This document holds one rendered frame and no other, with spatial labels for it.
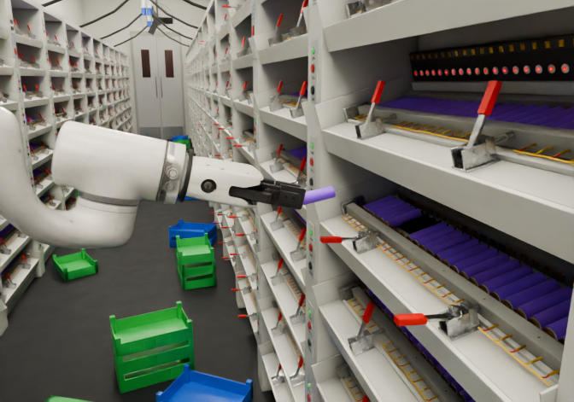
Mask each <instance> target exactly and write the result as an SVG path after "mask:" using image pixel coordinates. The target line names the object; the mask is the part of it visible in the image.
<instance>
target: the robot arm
mask: <svg viewBox="0 0 574 402"><path fill-rule="evenodd" d="M185 150H186V146H185V144H181V143H173V142H168V141H165V140H161V139H156V138H152V137H145V136H140V135H136V134H131V133H127V132H123V131H116V130H111V129H107V128H103V127H99V126H94V125H87V124H83V123H79V122H74V121H67V122H65V123H64V125H63V126H62V127H61V129H60V131H59V133H58V136H57V139H56V144H55V147H54V152H53V157H52V166H51V172H52V178H53V181H54V183H55V184H57V185H62V186H67V187H73V188H75V189H77V190H78V192H79V195H78V200H77V204H76V207H75V208H74V209H73V210H70V211H60V210H55V209H51V208H49V207H47V206H45V204H43V202H41V200H39V198H38V197H37V195H36V193H35V192H34V190H33V188H32V185H31V183H30V180H29V177H28V174H27V169H26V160H25V154H24V148H23V141H22V135H21V127H20V124H19V122H18V120H17V118H16V117H15V116H14V115H13V114H12V113H11V112H10V111H9V110H7V109H5V108H2V107H0V214H1V215H2V216H3V217H4V218H5V219H6V220H7V221H9V222H10V223H11V224H12V225H13V226H14V227H15V228H16V229H17V230H19V231H20V232H22V233H23V234H25V235H27V236H29V237H30V238H32V239H33V240H35V241H38V242H42V243H43V244H47V245H51V246H55V247H60V248H96V249H99V248H115V247H118V246H121V245H124V244H125V243H126V242H128V240H129V239H130V237H131V235H132V232H133V229H134V225H135V221H136V216H137V211H138V203H139V202H140V201H141V200H150V201H159V202H163V203H164V204H168V203H169V204H175V201H176V199H177V197H178V198H179V202H184V200H185V197H186V196H189V197H192V198H196V199H199V200H204V201H211V202H215V203H219V204H224V205H229V206H234V207H244V208H254V207H256V206H257V203H256V202H261V203H266V204H271V205H276V206H280V207H288V208H294V209H298V210H300V209H302V204H303V201H304V197H305V194H306V190H305V189H304V188H301V186H300V185H299V184H292V183H287V182H283V181H278V180H276V182H275V181H273V180H271V179H266V178H263V176H262V174H261V173H260V172H259V171H258V170H257V169H256V168H255V167H253V166H251V165H248V164H243V163H237V162H232V161H227V160H217V159H212V158H206V157H198V156H193V153H194V152H193V149H189V150H188V152H187V153H185ZM274 183H275V184H274Z"/></svg>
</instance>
